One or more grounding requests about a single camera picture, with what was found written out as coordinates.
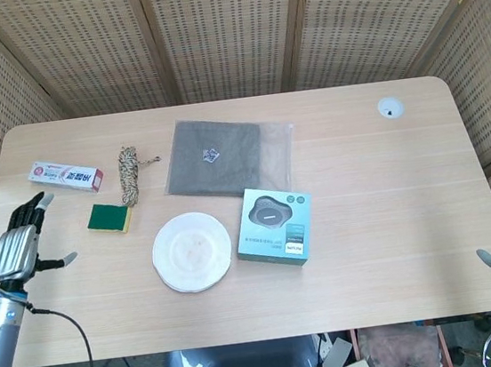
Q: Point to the white stained plate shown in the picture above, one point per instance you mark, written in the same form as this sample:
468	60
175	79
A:
191	253

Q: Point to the grey cloth in plastic bag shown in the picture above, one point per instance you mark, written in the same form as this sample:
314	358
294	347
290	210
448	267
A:
216	164

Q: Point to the woven bamboo folding screen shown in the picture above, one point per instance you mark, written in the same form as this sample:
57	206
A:
227	33

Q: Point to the green yellow sponge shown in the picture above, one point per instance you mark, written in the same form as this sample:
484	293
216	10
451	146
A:
108	218

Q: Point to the teal Philips speaker box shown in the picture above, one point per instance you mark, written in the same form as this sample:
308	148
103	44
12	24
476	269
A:
273	229

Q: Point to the pink fabric bundle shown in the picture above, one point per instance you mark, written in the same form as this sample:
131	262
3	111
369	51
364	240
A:
400	348

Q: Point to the white red toothpaste box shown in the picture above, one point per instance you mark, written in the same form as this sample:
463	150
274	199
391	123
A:
65	176

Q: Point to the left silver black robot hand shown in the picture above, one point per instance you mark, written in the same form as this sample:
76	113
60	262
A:
14	254

